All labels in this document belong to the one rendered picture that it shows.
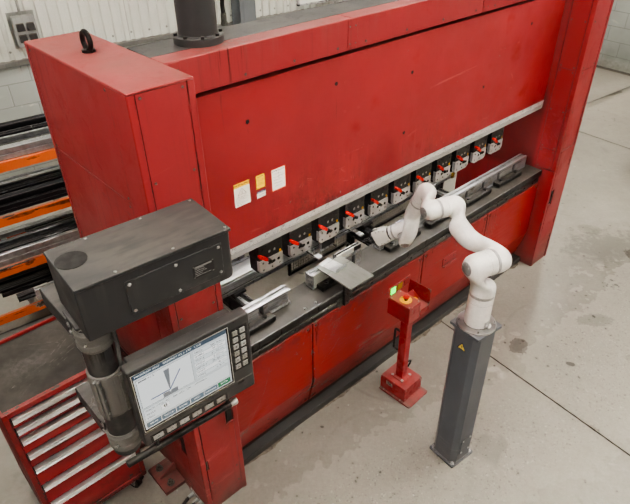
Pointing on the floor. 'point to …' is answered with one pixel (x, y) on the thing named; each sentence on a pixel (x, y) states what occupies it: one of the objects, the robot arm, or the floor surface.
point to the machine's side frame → (553, 121)
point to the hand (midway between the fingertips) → (366, 240)
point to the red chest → (51, 417)
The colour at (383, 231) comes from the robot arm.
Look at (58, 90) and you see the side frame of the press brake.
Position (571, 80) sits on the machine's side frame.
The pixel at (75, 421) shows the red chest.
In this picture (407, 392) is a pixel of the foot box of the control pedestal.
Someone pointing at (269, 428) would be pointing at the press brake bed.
